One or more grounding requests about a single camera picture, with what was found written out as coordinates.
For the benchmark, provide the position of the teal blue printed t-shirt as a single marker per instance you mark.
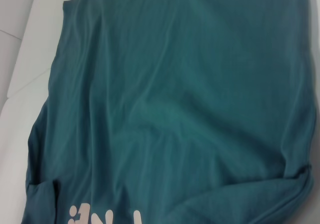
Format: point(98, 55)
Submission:
point(175, 84)

